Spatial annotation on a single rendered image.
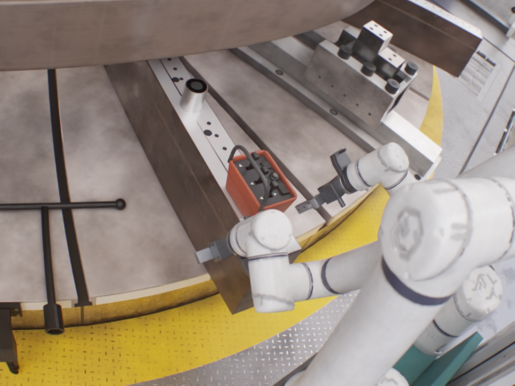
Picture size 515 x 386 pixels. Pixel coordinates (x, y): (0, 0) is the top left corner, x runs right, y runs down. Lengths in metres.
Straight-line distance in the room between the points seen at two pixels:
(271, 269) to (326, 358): 0.33
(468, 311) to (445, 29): 2.47
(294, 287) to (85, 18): 0.97
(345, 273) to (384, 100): 1.47
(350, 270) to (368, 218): 1.77
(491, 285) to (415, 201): 0.90
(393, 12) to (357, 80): 1.16
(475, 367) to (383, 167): 0.62
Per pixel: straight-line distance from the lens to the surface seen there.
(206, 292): 2.17
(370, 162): 1.43
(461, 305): 1.43
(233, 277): 1.74
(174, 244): 1.94
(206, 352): 2.11
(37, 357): 2.04
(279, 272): 1.10
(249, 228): 1.12
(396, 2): 3.49
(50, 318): 1.71
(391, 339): 0.73
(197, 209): 1.83
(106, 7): 1.57
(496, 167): 1.20
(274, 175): 1.58
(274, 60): 2.77
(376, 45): 2.48
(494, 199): 0.65
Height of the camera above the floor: 1.93
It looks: 46 degrees down
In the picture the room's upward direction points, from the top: 25 degrees clockwise
